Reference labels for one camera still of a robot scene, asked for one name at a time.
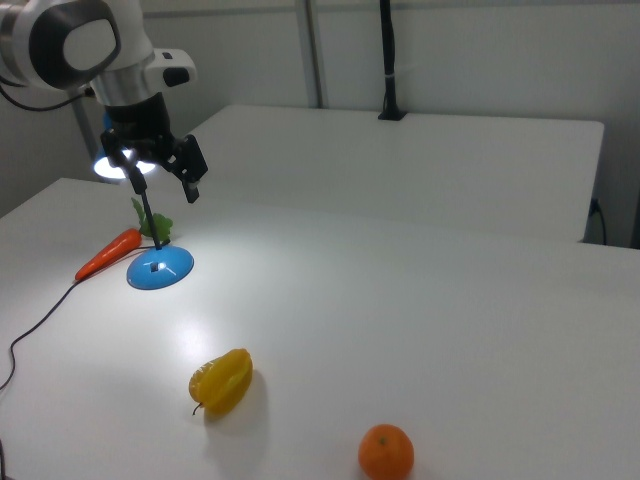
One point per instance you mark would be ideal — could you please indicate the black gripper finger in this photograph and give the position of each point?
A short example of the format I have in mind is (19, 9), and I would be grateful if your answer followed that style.
(116, 147)
(191, 190)

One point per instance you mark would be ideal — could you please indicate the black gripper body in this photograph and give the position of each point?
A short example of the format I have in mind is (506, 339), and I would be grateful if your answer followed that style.
(145, 132)

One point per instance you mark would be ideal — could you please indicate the blue gooseneck desk lamp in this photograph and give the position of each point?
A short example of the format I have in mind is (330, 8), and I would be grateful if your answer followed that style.
(160, 270)

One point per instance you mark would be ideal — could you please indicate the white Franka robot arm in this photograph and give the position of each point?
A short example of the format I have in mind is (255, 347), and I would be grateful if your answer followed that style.
(75, 45)

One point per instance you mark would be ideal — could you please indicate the orange toy carrot green leaves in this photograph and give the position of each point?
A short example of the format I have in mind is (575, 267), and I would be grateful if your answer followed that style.
(110, 255)

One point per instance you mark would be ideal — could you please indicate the yellow toy starfruit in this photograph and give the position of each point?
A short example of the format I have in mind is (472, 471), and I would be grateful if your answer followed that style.
(222, 382)

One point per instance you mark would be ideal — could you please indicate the white adjoining table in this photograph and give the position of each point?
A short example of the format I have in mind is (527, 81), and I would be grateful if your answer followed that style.
(400, 165)

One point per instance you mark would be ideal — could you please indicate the black pole with table clamp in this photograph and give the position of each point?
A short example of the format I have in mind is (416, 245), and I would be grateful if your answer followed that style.
(389, 50)

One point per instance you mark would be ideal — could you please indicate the orange toy mandarin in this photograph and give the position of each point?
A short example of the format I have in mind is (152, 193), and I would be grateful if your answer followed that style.
(386, 451)

